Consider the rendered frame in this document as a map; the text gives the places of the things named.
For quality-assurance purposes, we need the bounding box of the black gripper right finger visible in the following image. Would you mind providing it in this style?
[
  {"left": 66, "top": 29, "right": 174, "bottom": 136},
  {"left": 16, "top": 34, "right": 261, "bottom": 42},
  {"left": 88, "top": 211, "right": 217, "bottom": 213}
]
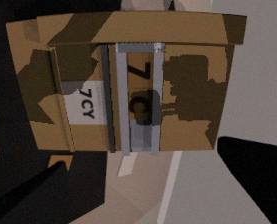
[{"left": 218, "top": 136, "right": 277, "bottom": 224}]

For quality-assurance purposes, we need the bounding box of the tan letter tile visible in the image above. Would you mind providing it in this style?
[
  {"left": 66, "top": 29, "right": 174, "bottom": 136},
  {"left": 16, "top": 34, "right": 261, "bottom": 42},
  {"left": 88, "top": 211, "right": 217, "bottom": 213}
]
[
  {"left": 127, "top": 88, "right": 153, "bottom": 119},
  {"left": 126, "top": 52, "right": 154, "bottom": 88}
]

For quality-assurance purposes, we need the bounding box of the brown letter tile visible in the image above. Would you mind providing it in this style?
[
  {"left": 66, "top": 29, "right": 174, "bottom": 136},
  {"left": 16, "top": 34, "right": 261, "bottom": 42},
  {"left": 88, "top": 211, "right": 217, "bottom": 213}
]
[{"left": 46, "top": 155, "right": 73, "bottom": 171}]

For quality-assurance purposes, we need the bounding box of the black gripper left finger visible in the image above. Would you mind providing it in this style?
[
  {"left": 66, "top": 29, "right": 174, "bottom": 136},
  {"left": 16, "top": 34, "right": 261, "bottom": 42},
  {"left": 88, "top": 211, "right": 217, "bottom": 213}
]
[{"left": 0, "top": 161, "right": 69, "bottom": 224}]

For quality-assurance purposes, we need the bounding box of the white paper ticket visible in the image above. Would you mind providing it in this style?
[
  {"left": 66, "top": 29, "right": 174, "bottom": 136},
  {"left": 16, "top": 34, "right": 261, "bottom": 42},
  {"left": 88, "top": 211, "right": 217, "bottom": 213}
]
[{"left": 61, "top": 80, "right": 107, "bottom": 124}]

